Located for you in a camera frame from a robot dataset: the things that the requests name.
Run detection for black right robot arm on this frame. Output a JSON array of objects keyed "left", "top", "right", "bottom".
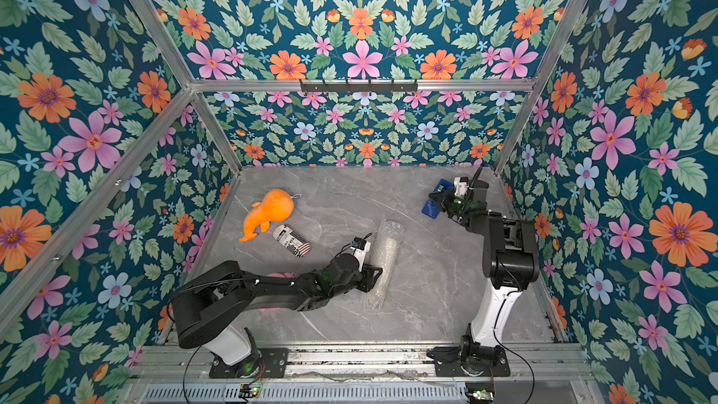
[{"left": 423, "top": 177, "right": 539, "bottom": 368}]

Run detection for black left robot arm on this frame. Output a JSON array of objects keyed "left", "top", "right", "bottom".
[{"left": 170, "top": 252, "right": 383, "bottom": 367}]

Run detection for blue rectangular box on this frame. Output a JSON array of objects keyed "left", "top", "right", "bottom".
[{"left": 422, "top": 180, "right": 454, "bottom": 219}]

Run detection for pink alarm clock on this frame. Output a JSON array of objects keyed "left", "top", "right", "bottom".
[{"left": 267, "top": 273, "right": 295, "bottom": 279}]

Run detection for black white patterned can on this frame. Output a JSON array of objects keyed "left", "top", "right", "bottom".
[{"left": 273, "top": 224, "right": 312, "bottom": 257}]

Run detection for orange whale toy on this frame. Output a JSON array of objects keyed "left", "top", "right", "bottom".
[{"left": 239, "top": 189, "right": 295, "bottom": 242}]

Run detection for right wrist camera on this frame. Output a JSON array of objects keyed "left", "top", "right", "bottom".
[{"left": 454, "top": 176, "right": 470, "bottom": 198}]

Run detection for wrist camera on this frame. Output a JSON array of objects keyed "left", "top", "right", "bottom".
[
  {"left": 350, "top": 238, "right": 371, "bottom": 267},
  {"left": 454, "top": 176, "right": 470, "bottom": 198}
]

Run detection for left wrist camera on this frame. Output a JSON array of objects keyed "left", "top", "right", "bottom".
[{"left": 350, "top": 238, "right": 371, "bottom": 267}]

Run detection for white perforated cable tray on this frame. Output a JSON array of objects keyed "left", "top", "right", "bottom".
[{"left": 141, "top": 383, "right": 467, "bottom": 403}]

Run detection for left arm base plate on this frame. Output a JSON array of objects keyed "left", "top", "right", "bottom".
[{"left": 209, "top": 348, "right": 289, "bottom": 380}]

